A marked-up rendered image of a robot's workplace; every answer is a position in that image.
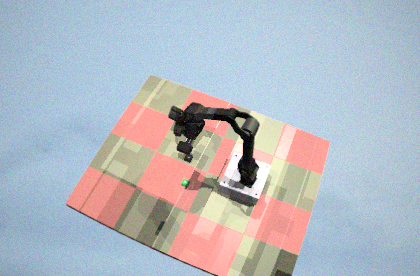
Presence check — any small green block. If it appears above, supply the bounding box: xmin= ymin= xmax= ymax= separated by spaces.
xmin=181 ymin=179 xmax=190 ymax=187

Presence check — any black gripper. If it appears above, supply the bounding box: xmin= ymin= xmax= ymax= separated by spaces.
xmin=176 ymin=121 xmax=205 ymax=155

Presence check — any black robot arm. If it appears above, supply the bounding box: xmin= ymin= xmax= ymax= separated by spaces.
xmin=168 ymin=102 xmax=260 ymax=188

